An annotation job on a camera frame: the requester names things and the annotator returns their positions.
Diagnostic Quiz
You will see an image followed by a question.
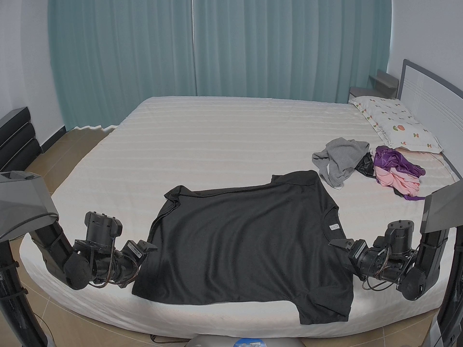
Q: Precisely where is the bed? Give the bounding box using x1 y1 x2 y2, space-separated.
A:
18 59 463 339

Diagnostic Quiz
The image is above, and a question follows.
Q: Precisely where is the blue-green curtain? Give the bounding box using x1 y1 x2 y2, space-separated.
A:
47 0 199 131
191 0 393 104

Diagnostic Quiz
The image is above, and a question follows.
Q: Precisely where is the grey garment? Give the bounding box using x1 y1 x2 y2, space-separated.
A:
312 138 371 189

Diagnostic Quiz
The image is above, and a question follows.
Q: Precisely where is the black shiny garment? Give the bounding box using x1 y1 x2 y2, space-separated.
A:
354 152 377 178

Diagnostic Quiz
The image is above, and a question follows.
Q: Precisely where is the dark chest of drawers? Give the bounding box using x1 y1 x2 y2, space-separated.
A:
0 107 42 174

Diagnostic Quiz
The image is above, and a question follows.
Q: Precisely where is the white printed pillow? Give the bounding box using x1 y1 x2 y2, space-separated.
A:
349 95 445 154

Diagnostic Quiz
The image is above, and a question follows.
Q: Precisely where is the black T-shirt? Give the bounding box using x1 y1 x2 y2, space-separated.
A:
131 170 354 326

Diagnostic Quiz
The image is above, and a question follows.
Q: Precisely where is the pink garment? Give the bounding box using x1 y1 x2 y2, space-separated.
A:
374 167 422 196

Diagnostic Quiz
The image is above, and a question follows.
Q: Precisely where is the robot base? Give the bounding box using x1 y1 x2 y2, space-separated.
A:
186 333 302 347

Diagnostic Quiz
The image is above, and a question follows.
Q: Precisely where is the purple garment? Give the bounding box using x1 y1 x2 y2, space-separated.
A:
373 146 425 201

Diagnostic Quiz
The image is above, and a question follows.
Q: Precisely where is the grey bedside table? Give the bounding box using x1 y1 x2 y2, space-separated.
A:
349 69 399 100

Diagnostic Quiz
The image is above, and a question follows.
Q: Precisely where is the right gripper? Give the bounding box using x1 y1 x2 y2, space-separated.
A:
328 239 386 277

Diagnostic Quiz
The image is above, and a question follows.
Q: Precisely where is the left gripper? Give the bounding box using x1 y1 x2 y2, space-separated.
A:
112 240 159 285

